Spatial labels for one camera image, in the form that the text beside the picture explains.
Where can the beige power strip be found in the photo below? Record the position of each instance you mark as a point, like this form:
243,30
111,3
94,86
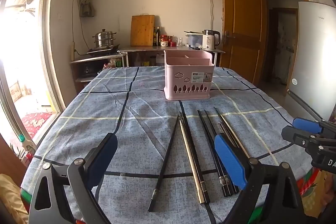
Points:
73,52

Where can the black induction cooker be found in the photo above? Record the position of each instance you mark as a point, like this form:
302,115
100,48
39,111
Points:
103,50

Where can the wooden cutting board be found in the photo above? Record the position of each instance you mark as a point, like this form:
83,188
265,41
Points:
141,29

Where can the brown wooden door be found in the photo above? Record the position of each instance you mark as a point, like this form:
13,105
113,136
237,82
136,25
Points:
244,16

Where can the red patterned rug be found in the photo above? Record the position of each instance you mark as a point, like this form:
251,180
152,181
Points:
36,123

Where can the clear drinking glass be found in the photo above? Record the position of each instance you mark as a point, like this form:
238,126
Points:
179,42

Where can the steel steamer pot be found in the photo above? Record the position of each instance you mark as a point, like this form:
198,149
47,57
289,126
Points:
105,39

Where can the white window frame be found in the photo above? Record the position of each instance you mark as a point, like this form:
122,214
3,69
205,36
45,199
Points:
51,43

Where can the red lidded jar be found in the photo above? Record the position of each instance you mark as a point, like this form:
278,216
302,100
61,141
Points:
164,41

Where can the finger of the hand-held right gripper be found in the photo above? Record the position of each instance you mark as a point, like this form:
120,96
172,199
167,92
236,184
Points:
307,125
296,136

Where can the blue plaid tablecloth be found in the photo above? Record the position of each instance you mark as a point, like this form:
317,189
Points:
147,98

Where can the black kitchen appliance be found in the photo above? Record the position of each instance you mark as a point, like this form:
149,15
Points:
88,70

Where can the yellow cloth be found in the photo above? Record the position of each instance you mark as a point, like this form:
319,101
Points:
10,200

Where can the small red jar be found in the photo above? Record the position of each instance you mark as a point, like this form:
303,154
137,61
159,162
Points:
172,43

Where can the dark sauce bottle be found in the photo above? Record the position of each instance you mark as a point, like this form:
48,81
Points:
154,39

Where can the silver chopstick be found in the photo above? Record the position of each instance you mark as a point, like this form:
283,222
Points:
223,129
191,161
237,141

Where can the dark oil bottle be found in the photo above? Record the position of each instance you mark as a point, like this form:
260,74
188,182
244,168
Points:
158,37

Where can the silver refrigerator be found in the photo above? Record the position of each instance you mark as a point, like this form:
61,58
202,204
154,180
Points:
312,56

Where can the clear plastic container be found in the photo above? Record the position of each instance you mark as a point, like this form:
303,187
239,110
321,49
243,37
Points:
194,40

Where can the stainless steel kitchen table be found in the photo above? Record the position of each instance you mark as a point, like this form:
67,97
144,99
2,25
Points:
147,48

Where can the white electric kettle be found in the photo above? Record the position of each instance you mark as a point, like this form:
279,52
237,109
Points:
208,41

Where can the pink plastic utensil basket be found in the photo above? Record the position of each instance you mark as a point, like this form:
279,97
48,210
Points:
183,77

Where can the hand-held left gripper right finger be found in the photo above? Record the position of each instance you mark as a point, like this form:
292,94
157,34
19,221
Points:
231,161

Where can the white detergent bottle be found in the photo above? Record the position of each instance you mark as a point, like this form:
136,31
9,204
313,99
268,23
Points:
27,146

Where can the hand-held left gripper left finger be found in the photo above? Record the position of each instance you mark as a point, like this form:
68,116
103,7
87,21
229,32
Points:
105,154

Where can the low metal shelf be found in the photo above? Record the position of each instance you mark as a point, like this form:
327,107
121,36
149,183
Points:
92,58

